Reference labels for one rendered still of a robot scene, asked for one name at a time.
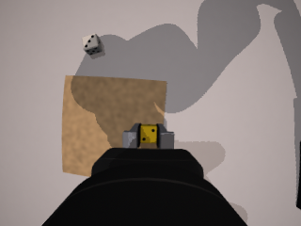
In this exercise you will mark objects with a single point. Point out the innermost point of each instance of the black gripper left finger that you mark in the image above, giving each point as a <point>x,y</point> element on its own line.
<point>131,139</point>

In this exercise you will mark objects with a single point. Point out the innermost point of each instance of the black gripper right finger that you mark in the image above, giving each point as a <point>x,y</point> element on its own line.
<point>166,138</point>

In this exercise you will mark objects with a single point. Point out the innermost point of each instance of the yellow die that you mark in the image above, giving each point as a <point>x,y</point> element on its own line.
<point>148,133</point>

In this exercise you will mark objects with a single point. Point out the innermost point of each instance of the tan square mat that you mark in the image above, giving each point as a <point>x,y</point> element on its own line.
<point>96,110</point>

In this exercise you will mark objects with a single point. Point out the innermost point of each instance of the white die with black pips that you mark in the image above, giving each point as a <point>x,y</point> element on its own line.
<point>92,44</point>

